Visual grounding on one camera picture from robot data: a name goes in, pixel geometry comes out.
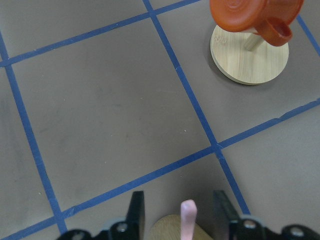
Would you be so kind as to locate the bamboo cylinder holder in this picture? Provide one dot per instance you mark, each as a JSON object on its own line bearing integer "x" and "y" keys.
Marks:
{"x": 169, "y": 228}

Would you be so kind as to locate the wooden mug tree stand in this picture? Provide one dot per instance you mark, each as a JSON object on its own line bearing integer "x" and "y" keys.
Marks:
{"x": 246, "y": 58}

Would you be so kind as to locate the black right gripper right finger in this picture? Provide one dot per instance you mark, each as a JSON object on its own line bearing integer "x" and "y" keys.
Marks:
{"x": 225, "y": 217}

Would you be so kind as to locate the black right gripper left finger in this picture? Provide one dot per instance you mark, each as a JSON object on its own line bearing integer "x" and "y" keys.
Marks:
{"x": 136, "y": 216}

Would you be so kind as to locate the orange mug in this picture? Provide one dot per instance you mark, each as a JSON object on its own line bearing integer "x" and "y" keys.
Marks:
{"x": 270, "y": 19}

